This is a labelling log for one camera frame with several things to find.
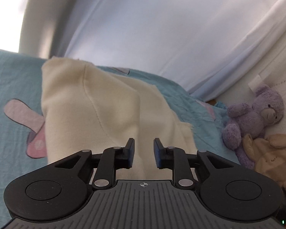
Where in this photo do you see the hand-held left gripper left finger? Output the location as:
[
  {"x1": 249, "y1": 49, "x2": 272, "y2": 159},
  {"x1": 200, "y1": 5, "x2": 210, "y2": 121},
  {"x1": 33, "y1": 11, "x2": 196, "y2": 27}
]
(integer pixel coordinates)
[{"x1": 54, "y1": 138, "x2": 136, "y2": 189}]

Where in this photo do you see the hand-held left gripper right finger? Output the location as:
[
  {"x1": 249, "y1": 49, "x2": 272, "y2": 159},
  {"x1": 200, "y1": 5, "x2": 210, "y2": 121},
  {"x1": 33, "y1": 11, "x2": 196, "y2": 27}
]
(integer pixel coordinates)
[{"x1": 153, "y1": 138, "x2": 233, "y2": 189}]

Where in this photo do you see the cream knit sweater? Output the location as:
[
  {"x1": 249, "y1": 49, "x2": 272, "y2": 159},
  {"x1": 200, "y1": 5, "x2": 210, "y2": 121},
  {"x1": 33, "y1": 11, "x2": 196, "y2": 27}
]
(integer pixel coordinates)
[{"x1": 41, "y1": 56, "x2": 199, "y2": 180}]

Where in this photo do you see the purple teddy bear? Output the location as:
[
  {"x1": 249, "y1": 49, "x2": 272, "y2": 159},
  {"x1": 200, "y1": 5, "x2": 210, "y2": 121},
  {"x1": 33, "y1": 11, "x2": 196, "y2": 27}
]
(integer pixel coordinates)
[{"x1": 222, "y1": 84, "x2": 285, "y2": 170}]

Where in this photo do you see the beige plush toy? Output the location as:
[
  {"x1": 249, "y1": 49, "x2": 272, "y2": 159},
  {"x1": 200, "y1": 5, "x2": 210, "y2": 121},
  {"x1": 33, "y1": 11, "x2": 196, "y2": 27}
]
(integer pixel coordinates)
[{"x1": 243, "y1": 134, "x2": 286, "y2": 192}]

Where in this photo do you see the white curtain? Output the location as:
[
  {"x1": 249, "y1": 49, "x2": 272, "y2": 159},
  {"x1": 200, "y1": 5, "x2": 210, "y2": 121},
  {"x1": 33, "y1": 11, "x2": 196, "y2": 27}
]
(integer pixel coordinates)
[{"x1": 18, "y1": 0, "x2": 286, "y2": 102}]

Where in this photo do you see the blue printed bed sheet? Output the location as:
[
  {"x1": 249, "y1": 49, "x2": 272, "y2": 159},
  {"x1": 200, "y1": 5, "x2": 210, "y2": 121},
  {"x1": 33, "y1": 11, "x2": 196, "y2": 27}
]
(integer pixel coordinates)
[{"x1": 0, "y1": 48, "x2": 241, "y2": 196}]

